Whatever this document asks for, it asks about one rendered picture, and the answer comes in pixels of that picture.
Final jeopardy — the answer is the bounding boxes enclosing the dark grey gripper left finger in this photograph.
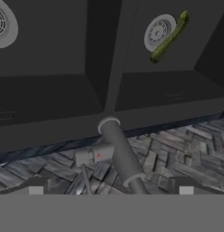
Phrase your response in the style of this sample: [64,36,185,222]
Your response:
[7,176,54,196]

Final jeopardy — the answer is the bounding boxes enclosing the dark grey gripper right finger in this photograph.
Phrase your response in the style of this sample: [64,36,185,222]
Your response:
[168,176,222,196]

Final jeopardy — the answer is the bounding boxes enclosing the grey sink tap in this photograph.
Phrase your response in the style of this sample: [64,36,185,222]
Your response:
[74,116,150,196]

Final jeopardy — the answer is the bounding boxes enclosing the dark grey double sink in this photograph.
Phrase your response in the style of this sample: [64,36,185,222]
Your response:
[0,0,224,157]

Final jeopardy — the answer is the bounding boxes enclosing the green squash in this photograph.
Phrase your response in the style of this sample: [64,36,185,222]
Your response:
[149,9,190,64]

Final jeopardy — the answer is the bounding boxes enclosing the grey round sink drain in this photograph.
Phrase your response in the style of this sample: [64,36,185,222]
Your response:
[143,13,179,53]
[0,0,19,50]

